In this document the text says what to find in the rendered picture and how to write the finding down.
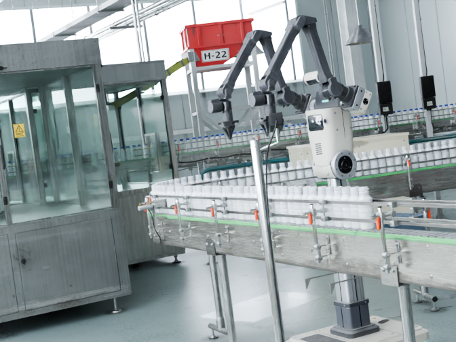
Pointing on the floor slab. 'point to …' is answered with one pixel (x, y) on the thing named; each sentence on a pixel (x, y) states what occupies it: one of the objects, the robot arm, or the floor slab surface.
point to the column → (349, 15)
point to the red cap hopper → (201, 46)
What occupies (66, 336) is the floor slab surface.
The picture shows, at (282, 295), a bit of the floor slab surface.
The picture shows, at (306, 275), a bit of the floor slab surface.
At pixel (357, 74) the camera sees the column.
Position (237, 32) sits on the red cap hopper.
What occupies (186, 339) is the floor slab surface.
